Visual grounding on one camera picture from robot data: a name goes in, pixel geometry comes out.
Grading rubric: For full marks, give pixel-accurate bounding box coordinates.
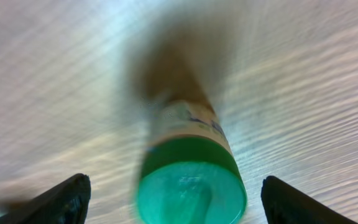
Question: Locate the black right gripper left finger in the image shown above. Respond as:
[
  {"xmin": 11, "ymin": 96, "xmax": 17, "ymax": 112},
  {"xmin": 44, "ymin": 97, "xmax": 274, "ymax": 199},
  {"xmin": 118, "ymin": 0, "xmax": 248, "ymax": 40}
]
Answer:
[{"xmin": 0, "ymin": 173, "xmax": 91, "ymax": 224}]

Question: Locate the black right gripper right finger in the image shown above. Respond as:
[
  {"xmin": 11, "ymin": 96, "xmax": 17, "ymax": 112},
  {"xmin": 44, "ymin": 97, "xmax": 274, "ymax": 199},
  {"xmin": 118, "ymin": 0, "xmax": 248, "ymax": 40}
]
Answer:
[{"xmin": 261, "ymin": 175, "xmax": 357, "ymax": 224}]

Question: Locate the green lid glass jar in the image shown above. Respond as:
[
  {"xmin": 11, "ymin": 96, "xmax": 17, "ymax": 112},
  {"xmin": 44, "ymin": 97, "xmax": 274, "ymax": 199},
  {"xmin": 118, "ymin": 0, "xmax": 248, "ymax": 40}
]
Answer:
[{"xmin": 135, "ymin": 101, "xmax": 247, "ymax": 224}]

